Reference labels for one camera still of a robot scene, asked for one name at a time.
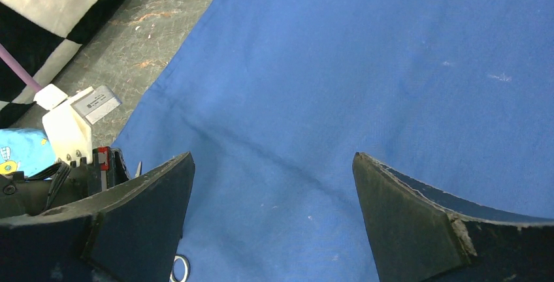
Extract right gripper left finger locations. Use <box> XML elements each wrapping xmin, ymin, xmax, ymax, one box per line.
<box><xmin>1</xmin><ymin>153</ymin><xmax>195</xmax><ymax>281</ymax></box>

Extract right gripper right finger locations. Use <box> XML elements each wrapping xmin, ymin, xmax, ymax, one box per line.
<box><xmin>352</xmin><ymin>152</ymin><xmax>553</xmax><ymax>281</ymax></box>

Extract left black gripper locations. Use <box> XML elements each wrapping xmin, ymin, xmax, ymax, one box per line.
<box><xmin>1</xmin><ymin>147</ymin><xmax>130</xmax><ymax>219</ymax></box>

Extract blue surgical drape cloth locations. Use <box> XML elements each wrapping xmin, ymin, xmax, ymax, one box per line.
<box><xmin>114</xmin><ymin>0</ymin><xmax>553</xmax><ymax>281</ymax></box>

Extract steel surgical scissors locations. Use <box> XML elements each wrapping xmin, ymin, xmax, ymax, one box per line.
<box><xmin>169</xmin><ymin>254</ymin><xmax>191</xmax><ymax>282</ymax></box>

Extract light blue patterned cloth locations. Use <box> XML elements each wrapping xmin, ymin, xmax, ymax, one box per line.
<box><xmin>1</xmin><ymin>129</ymin><xmax>57</xmax><ymax>176</ymax></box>

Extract black white checkered pillow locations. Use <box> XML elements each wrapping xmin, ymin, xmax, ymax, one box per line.
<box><xmin>1</xmin><ymin>0</ymin><xmax>122</xmax><ymax>128</ymax></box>

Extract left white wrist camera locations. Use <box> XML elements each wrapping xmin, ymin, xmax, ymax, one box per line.
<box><xmin>34</xmin><ymin>84</ymin><xmax>122</xmax><ymax>164</ymax></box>

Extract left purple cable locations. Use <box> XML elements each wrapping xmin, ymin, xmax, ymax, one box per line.
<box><xmin>0</xmin><ymin>42</ymin><xmax>43</xmax><ymax>94</ymax></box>

